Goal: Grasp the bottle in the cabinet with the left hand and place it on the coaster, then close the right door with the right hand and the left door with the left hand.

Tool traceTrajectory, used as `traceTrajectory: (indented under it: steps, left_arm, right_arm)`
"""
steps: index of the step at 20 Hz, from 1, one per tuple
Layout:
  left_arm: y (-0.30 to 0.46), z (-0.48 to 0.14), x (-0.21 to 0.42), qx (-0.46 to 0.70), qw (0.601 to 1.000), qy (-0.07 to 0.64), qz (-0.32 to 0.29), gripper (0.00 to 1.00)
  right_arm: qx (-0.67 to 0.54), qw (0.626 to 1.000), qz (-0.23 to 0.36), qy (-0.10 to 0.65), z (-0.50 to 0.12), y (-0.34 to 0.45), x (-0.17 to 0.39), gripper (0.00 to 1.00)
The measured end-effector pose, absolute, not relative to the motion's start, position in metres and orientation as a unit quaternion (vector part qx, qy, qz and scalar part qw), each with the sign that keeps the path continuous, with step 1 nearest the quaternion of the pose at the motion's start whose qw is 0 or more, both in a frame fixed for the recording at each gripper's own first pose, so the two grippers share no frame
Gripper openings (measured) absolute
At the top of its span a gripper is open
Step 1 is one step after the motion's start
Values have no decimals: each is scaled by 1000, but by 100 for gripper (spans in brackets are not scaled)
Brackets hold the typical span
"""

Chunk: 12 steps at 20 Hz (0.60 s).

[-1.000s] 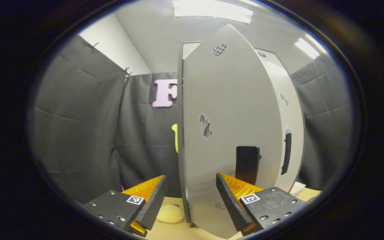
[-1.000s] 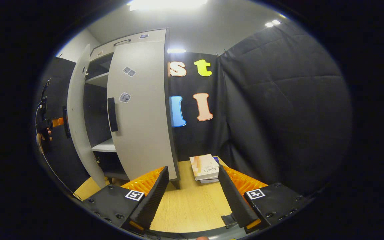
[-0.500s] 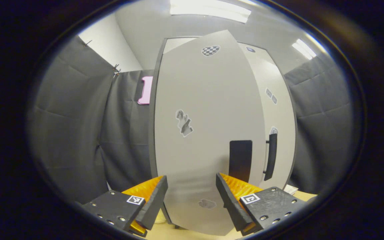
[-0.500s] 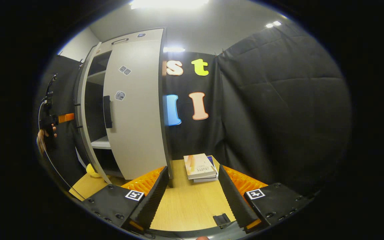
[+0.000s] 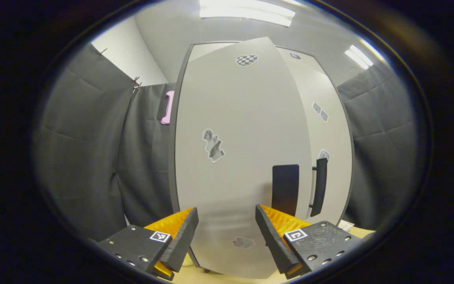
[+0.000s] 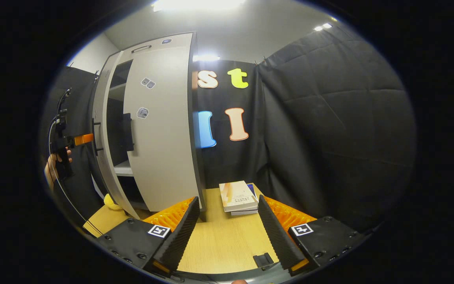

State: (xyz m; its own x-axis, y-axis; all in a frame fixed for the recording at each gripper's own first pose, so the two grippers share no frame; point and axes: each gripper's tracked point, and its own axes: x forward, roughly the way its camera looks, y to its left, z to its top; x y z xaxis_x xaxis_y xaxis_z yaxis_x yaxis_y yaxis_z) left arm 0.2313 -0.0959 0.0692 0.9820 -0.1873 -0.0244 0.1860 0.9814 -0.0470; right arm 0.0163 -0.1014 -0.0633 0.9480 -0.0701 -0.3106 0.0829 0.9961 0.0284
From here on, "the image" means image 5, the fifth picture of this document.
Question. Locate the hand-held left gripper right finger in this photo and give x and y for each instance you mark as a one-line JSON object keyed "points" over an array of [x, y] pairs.
{"points": [[272, 240]]}

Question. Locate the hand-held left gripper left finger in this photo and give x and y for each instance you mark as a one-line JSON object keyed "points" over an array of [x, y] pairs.
{"points": [[183, 240]]}

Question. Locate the grey cabinet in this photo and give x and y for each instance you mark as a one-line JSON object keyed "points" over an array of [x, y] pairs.
{"points": [[172, 157]]}

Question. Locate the grey cabinet door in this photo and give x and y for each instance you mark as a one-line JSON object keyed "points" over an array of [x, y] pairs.
{"points": [[329, 130], [242, 118]]}

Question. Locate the small ceiling light panel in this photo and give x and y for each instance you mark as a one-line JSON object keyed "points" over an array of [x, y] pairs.
{"points": [[359, 57]]}

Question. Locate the large ceiling light panel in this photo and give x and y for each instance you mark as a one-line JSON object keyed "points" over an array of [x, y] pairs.
{"points": [[246, 12]]}

